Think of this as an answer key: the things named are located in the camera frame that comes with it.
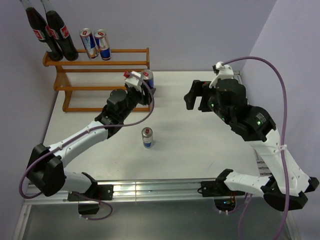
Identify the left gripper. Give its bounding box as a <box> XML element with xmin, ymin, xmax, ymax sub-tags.
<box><xmin>119</xmin><ymin>83</ymin><xmax>156</xmax><ymax>120</ymax></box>

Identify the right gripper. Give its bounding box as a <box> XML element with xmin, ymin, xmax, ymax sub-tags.
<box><xmin>183</xmin><ymin>79</ymin><xmax>232</xmax><ymax>124</ymax></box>

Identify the energy drink can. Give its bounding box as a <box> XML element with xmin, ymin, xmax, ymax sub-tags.
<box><xmin>140</xmin><ymin>69</ymin><xmax>154</xmax><ymax>89</ymax></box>
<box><xmin>141</xmin><ymin>127</ymin><xmax>153</xmax><ymax>148</ymax></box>
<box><xmin>79</xmin><ymin>28</ymin><xmax>99</xmax><ymax>59</ymax></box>
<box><xmin>94</xmin><ymin>29</ymin><xmax>111</xmax><ymax>61</ymax></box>

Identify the cola bottle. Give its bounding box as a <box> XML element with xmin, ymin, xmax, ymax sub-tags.
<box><xmin>20</xmin><ymin>0</ymin><xmax>64</xmax><ymax>62</ymax></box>
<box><xmin>41</xmin><ymin>0</ymin><xmax>79</xmax><ymax>61</ymax></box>

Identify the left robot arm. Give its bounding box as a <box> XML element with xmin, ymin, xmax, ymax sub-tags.
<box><xmin>25</xmin><ymin>85</ymin><xmax>156</xmax><ymax>200</ymax></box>

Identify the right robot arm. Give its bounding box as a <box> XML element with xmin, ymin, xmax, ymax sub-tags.
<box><xmin>184</xmin><ymin>79</ymin><xmax>319</xmax><ymax>212</ymax></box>

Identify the wooden two-tier shelf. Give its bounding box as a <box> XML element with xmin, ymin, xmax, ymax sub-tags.
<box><xmin>42</xmin><ymin>47</ymin><xmax>150</xmax><ymax>113</ymax></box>

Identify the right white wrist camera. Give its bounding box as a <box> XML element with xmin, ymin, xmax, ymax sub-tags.
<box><xmin>209</xmin><ymin>61</ymin><xmax>234</xmax><ymax>89</ymax></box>

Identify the aluminium rail frame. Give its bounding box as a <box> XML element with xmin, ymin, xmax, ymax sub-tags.
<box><xmin>12</xmin><ymin>70</ymin><xmax>301</xmax><ymax>240</ymax></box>

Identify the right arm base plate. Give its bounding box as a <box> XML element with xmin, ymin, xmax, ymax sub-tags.
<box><xmin>198</xmin><ymin>180</ymin><xmax>246</xmax><ymax>198</ymax></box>

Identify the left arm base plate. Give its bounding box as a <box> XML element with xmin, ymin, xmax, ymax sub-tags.
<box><xmin>67</xmin><ymin>184</ymin><xmax>114</xmax><ymax>202</ymax></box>

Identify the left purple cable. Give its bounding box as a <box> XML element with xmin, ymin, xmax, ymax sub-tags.
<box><xmin>19</xmin><ymin>74</ymin><xmax>156</xmax><ymax>222</ymax></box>

